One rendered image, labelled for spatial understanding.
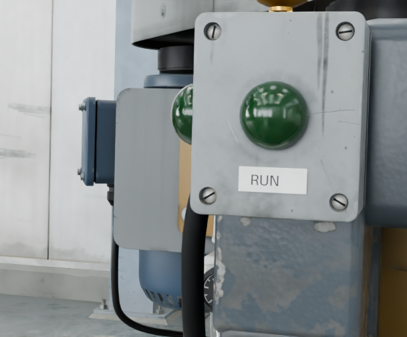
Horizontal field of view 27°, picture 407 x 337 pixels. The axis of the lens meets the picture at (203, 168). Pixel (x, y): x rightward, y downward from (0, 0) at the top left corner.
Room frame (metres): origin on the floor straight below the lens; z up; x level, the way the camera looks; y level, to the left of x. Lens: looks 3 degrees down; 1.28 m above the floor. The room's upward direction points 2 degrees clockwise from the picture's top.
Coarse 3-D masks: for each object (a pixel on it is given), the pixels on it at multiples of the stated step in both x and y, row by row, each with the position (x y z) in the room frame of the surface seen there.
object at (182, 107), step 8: (184, 88) 0.39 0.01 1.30; (192, 88) 0.39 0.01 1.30; (176, 96) 0.39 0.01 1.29; (184, 96) 0.39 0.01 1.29; (192, 96) 0.38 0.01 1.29; (176, 104) 0.39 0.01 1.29; (184, 104) 0.38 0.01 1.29; (176, 112) 0.39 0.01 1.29; (184, 112) 0.38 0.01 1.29; (176, 120) 0.39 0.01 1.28; (184, 120) 0.38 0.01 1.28; (176, 128) 0.39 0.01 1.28; (184, 128) 0.39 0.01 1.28; (184, 136) 0.39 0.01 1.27
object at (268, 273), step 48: (384, 48) 0.41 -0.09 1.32; (384, 96) 0.41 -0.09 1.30; (384, 144) 0.41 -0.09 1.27; (384, 192) 0.40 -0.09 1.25; (240, 240) 0.41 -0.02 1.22; (288, 240) 0.41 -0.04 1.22; (336, 240) 0.40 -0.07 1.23; (240, 288) 0.41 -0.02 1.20; (288, 288) 0.41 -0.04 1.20; (336, 288) 0.40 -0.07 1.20; (240, 336) 0.42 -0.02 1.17; (288, 336) 0.41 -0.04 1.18; (336, 336) 0.40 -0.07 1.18
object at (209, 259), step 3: (213, 228) 0.65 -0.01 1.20; (213, 231) 0.64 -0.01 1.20; (213, 234) 0.64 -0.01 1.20; (213, 237) 0.64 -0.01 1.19; (213, 240) 0.64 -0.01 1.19; (213, 252) 0.65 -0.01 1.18; (207, 255) 0.64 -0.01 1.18; (210, 255) 0.63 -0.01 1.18; (213, 255) 0.63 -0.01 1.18; (207, 258) 0.63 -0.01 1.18; (210, 258) 0.63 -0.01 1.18; (213, 258) 0.63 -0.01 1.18; (207, 261) 0.63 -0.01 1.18; (210, 261) 0.63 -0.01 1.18; (213, 261) 0.63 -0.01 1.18; (207, 264) 0.63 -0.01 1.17; (210, 264) 0.63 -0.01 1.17; (213, 264) 0.63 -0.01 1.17; (207, 267) 0.63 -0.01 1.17; (210, 267) 0.63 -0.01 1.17; (207, 270) 0.63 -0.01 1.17; (204, 273) 0.63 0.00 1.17
